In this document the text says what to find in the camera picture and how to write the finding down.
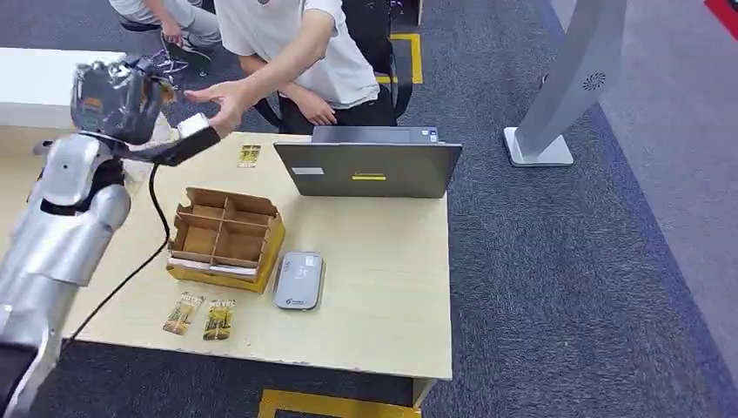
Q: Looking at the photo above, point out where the person's right hand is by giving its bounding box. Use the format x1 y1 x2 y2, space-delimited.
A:
293 91 339 127

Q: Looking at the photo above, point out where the person's left hand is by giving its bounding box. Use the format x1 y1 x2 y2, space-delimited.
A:
184 79 258 139

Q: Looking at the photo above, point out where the yellow printed card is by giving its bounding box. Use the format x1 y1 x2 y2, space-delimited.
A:
162 292 205 337
203 298 238 341
237 144 262 170

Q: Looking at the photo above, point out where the person in chair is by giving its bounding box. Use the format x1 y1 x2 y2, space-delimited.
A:
184 0 399 139

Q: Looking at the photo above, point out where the grey laptop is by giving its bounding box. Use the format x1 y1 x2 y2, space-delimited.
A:
272 125 464 200

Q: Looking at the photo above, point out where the crouching person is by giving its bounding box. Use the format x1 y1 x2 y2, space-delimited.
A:
108 0 223 53

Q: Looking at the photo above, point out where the black office chair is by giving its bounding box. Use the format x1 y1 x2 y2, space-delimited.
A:
343 0 416 119

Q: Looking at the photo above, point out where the wooden compartment box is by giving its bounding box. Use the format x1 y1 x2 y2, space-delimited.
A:
165 186 286 294

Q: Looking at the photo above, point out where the stack of cards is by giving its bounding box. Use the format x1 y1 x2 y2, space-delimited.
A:
167 257 258 280

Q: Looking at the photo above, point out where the grey flat pocket device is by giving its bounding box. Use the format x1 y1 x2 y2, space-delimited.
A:
272 251 325 312

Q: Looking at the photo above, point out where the white desk partition box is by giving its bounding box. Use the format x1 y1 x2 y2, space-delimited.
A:
0 47 178 185

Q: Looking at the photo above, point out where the grey pillar stand, white base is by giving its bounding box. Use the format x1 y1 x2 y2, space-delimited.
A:
503 0 629 169

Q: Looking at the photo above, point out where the red floor mat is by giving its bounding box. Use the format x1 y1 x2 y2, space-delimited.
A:
703 0 738 42

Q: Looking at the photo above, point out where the black cable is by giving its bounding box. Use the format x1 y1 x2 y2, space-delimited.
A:
60 164 172 347

